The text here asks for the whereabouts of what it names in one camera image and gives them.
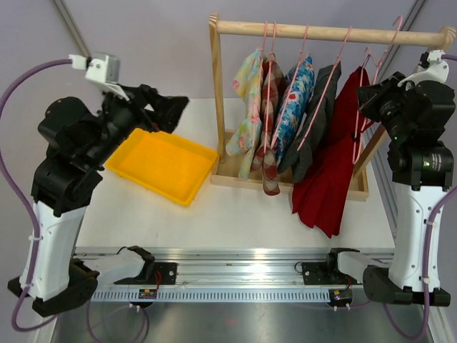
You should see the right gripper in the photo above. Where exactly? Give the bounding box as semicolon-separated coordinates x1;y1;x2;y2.
357;72;418;143

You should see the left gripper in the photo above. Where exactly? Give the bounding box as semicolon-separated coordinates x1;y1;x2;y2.
84;80;188;167

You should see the pink hanger of red skirt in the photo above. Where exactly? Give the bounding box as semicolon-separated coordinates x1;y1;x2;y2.
351;15;404;165

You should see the red skirt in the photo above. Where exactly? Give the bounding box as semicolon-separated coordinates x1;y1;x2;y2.
292;66;370;239

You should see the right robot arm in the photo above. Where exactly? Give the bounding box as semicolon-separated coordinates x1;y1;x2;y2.
324;72;456;307

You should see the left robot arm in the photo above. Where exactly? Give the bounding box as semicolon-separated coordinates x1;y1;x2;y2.
8;84;189;317

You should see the yellow plastic tray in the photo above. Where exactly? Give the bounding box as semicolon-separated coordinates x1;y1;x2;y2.
105;129;219;207

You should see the blue floral garment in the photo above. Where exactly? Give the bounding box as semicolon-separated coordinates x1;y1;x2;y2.
272;56;315;166

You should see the pastel floral garment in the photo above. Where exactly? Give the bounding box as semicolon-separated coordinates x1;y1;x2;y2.
226;49;264;179

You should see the dark grey dotted garment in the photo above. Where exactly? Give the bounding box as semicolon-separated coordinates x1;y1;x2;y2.
282;63;341;184

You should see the red plaid garment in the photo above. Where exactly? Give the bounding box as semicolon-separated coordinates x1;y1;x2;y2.
251;53;286;196

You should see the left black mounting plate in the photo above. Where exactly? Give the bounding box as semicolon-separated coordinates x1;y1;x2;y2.
114;262;178;286

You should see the black mounting plate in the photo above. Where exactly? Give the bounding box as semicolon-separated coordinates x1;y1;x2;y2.
114;262;178;286
301;262;360;287

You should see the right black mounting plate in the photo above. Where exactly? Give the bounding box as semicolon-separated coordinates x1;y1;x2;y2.
301;262;360;287

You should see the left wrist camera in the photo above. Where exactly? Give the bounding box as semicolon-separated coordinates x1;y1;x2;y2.
69;52;129;101

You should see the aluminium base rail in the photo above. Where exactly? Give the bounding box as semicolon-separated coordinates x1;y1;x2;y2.
73;246;397;303

